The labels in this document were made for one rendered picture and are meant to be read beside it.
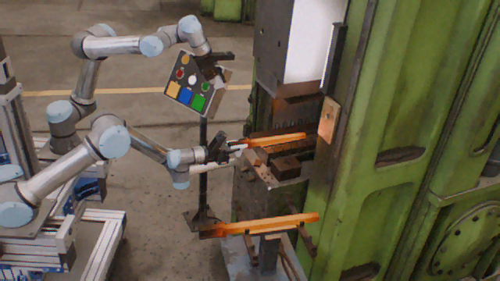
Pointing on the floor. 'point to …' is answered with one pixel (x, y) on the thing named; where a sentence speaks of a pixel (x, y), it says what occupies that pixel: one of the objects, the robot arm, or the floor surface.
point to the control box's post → (205, 172)
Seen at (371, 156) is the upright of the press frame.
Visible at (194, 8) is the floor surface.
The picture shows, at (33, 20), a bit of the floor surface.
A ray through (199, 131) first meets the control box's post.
